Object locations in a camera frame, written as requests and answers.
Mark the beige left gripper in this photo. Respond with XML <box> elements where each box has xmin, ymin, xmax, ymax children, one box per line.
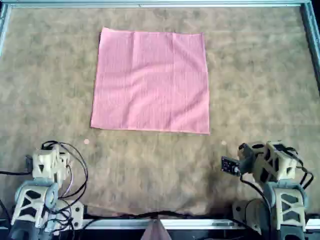
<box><xmin>56</xmin><ymin>151</ymin><xmax>75</xmax><ymax>183</ymax></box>

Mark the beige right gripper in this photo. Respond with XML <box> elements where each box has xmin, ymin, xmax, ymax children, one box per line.
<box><xmin>237</xmin><ymin>142</ymin><xmax>270</xmax><ymax>181</ymax></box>

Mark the pink microfibre cloth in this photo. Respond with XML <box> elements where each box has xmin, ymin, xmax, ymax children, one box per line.
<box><xmin>90</xmin><ymin>26</ymin><xmax>211</xmax><ymax>136</ymax></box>

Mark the brown felt table mat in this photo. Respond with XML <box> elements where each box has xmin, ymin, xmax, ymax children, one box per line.
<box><xmin>0</xmin><ymin>6</ymin><xmax>320</xmax><ymax>221</ymax></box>

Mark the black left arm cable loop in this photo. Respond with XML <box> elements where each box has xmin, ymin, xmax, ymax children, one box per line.
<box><xmin>41</xmin><ymin>140</ymin><xmax>89</xmax><ymax>201</ymax></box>

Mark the black right camera cable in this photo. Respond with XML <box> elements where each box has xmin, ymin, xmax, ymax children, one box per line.
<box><xmin>238</xmin><ymin>173</ymin><xmax>275</xmax><ymax>236</ymax></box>

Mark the black camera cable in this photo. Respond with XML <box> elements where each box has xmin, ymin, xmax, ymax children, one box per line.
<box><xmin>0</xmin><ymin>170</ymin><xmax>27</xmax><ymax>176</ymax></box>
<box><xmin>238</xmin><ymin>173</ymin><xmax>275</xmax><ymax>236</ymax></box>

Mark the right wrist camera circuit board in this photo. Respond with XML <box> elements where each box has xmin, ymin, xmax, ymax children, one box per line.
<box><xmin>220</xmin><ymin>156</ymin><xmax>242</xmax><ymax>177</ymax></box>

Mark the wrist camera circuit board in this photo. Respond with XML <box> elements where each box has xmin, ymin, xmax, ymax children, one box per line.
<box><xmin>220</xmin><ymin>156</ymin><xmax>242</xmax><ymax>177</ymax></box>
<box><xmin>24</xmin><ymin>154</ymin><xmax>34</xmax><ymax>174</ymax></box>

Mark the left wrist camera circuit board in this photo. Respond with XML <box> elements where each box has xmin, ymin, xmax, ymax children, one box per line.
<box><xmin>24</xmin><ymin>154</ymin><xmax>34</xmax><ymax>174</ymax></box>

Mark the black left camera cable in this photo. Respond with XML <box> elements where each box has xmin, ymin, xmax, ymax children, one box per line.
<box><xmin>0</xmin><ymin>170</ymin><xmax>27</xmax><ymax>176</ymax></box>

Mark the black cable along table edge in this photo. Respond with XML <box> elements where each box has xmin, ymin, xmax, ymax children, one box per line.
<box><xmin>83</xmin><ymin>209</ymin><xmax>235</xmax><ymax>226</ymax></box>

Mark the brown triangular camera mount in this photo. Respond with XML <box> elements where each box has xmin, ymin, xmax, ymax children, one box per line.
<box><xmin>141</xmin><ymin>217</ymin><xmax>172</xmax><ymax>240</ymax></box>

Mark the aluminium table frame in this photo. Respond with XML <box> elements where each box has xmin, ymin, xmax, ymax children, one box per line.
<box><xmin>0</xmin><ymin>0</ymin><xmax>320</xmax><ymax>231</ymax></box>

